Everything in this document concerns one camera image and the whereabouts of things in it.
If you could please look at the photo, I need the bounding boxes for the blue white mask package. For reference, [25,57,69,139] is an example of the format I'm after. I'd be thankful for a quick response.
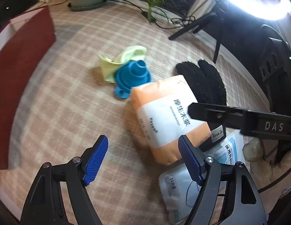
[204,130,245,165]

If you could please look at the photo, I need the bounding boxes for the orange white tissue pack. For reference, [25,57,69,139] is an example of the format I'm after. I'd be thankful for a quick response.
[130,75,211,165]

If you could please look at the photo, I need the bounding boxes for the blue collapsible funnel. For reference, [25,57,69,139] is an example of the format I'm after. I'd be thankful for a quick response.
[114,60,151,99]

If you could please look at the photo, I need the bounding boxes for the light green cloth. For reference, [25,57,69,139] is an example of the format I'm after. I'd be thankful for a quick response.
[99,45,147,84]

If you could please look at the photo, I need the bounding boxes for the right white gloved hand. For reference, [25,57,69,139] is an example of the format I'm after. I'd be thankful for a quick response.
[243,138,291,193]

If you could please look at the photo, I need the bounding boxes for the grey white pouch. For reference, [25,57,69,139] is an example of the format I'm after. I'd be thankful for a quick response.
[159,164,200,224]

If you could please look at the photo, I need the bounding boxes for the black knit glove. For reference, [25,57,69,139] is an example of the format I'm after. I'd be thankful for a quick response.
[175,60,227,152]

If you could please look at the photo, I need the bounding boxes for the black tripod stand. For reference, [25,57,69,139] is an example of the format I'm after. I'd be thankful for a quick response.
[168,0,228,64]

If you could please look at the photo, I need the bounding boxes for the dark red storage box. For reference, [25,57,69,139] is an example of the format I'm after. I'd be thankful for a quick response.
[0,6,55,170]

